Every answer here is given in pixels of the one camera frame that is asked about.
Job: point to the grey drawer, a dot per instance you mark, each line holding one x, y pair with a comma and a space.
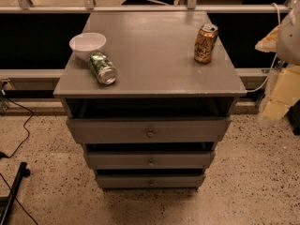
148, 160
181, 130
173, 181

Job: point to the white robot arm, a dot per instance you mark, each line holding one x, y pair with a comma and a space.
284, 88

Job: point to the grey wooden drawer cabinet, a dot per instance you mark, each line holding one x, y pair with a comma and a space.
158, 78

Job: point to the grey top drawer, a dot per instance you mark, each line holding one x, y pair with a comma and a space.
181, 130

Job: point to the grey bottom drawer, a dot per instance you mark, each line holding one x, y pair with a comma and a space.
173, 181

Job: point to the green soda can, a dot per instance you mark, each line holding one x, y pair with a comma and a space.
102, 67

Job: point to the white bowl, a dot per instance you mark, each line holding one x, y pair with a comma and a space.
86, 43

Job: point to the gold soda can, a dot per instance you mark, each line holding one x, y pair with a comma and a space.
205, 43

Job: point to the black stand leg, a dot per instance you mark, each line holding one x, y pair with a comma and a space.
7, 201

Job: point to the metal window rail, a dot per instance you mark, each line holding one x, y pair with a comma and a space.
206, 8

